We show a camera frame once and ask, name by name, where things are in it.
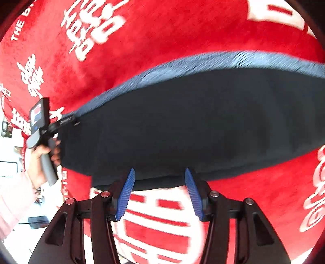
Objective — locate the red printed blanket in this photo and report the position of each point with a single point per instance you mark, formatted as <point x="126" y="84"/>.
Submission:
<point x="152" y="38"/>

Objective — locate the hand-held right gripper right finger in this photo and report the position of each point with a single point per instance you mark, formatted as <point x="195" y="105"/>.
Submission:
<point x="195" y="195"/>

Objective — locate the dark navy pants blue waistband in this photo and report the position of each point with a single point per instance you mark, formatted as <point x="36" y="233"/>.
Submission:
<point x="177" y="127"/>

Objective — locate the small dark framed object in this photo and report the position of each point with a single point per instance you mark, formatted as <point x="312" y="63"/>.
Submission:
<point x="6" y="130"/>

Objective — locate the person's left hand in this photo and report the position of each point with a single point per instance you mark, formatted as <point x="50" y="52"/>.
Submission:
<point x="38" y="165"/>

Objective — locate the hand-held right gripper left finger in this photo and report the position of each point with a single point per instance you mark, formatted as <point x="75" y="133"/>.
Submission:
<point x="125" y="195"/>

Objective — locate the person's left forearm pink sleeve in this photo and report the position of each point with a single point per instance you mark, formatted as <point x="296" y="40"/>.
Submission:
<point x="15" y="203"/>

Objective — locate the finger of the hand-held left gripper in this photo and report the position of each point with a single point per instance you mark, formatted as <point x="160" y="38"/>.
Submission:
<point x="77" y="120"/>

